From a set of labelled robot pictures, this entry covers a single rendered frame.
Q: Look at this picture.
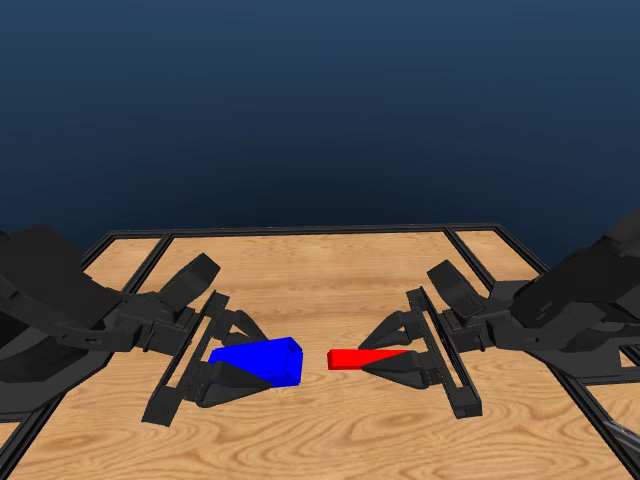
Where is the blue hollow socket block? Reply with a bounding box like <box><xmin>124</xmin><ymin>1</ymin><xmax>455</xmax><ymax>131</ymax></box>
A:
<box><xmin>207</xmin><ymin>336</ymin><xmax>305</xmax><ymax>389</ymax></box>

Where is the black table frame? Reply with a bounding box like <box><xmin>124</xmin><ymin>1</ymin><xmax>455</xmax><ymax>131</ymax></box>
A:
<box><xmin>0</xmin><ymin>222</ymin><xmax>640</xmax><ymax>480</ymax></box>

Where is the thin red peg bar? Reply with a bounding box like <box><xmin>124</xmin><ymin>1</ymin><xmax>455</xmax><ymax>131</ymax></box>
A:
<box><xmin>327</xmin><ymin>348</ymin><xmax>413</xmax><ymax>372</ymax></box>

